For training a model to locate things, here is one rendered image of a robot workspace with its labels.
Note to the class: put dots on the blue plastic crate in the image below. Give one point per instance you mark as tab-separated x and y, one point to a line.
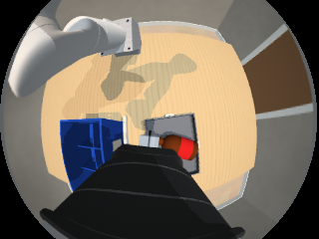
82	145

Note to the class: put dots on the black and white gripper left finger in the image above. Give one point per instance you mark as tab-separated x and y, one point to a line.
145	138

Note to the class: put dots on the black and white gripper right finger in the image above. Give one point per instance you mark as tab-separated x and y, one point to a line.
154	140

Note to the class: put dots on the brown bottle with red label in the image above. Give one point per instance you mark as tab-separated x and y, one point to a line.
185	148

